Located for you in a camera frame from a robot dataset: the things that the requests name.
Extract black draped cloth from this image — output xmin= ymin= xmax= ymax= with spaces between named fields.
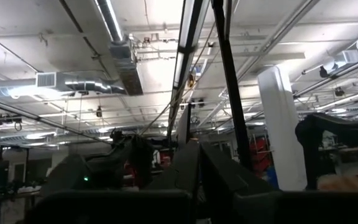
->
xmin=295 ymin=113 xmax=358 ymax=191

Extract red storage bins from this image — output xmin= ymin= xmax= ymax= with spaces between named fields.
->
xmin=249 ymin=136 xmax=273 ymax=174

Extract overhead light bar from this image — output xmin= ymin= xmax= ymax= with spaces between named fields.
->
xmin=167 ymin=0 xmax=211 ymax=141

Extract silver ventilation duct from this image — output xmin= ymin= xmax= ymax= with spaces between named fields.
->
xmin=35 ymin=70 xmax=129 ymax=96

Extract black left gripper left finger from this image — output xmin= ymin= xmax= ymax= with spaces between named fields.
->
xmin=144 ymin=140 xmax=201 ymax=193

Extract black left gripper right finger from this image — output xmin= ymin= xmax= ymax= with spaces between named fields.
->
xmin=200 ymin=142 xmax=275 ymax=195

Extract white building column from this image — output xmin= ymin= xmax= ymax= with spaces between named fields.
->
xmin=257 ymin=65 xmax=308 ymax=191

